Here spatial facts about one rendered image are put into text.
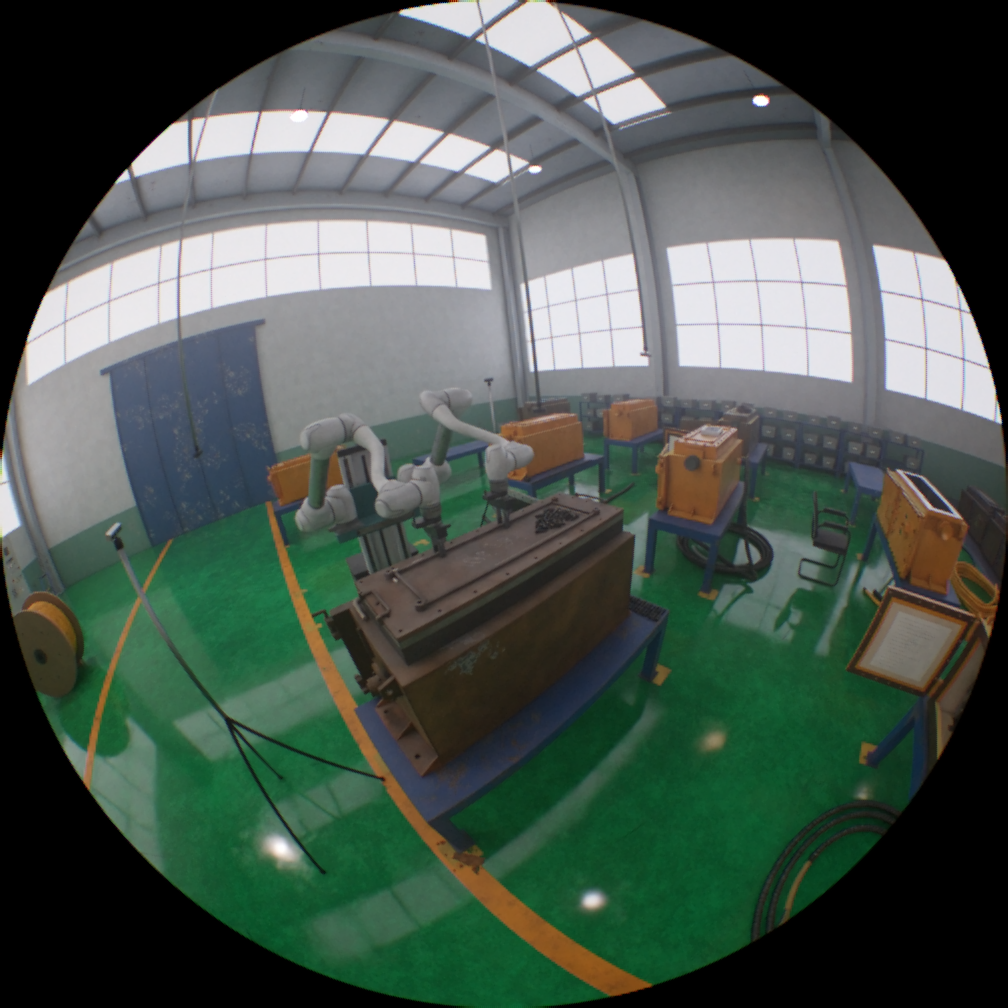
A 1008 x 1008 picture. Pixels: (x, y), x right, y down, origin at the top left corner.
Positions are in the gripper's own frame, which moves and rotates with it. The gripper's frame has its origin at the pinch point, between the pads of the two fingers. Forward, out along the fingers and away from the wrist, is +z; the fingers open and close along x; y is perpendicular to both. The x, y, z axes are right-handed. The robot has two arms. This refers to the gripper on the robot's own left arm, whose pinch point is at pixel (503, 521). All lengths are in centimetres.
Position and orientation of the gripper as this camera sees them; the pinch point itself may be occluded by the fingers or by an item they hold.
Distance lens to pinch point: 167.6
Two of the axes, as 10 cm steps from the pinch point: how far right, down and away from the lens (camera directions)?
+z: 1.1, 9.3, 3.6
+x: -6.5, -2.1, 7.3
